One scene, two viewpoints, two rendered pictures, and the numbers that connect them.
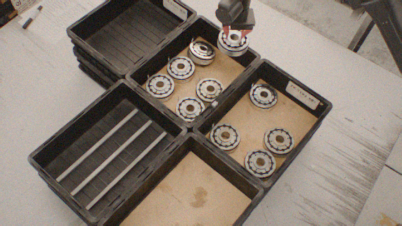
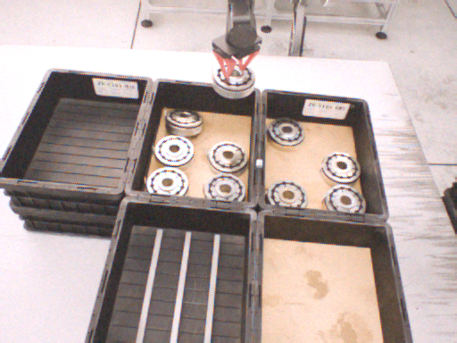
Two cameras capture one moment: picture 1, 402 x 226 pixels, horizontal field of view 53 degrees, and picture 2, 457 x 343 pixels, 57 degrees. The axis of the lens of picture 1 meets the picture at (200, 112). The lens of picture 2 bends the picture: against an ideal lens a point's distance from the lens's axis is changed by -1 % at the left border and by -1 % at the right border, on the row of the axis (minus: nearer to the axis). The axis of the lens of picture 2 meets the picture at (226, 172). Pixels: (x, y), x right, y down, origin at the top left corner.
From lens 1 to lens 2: 0.55 m
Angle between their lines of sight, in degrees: 20
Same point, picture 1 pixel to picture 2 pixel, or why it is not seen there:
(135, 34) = (83, 144)
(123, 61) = (94, 183)
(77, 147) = (120, 328)
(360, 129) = (375, 122)
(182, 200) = (302, 300)
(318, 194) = (395, 204)
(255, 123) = (300, 166)
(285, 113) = (318, 138)
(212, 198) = (329, 273)
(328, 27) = not seen: hidden behind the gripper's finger
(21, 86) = not seen: outside the picture
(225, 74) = (225, 133)
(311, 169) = not seen: hidden behind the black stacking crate
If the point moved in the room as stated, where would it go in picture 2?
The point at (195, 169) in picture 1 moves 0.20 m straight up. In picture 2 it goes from (284, 255) to (302, 208)
